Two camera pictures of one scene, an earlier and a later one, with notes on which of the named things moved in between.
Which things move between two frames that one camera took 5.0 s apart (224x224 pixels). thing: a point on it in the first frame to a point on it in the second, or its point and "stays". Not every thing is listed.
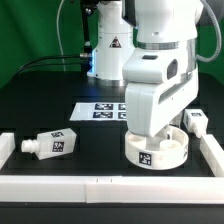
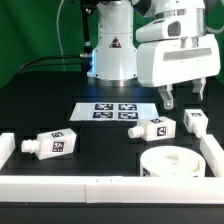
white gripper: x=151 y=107 to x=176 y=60
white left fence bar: x=7 y=147 stays
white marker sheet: x=99 y=111 stays
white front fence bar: x=112 y=189 stays
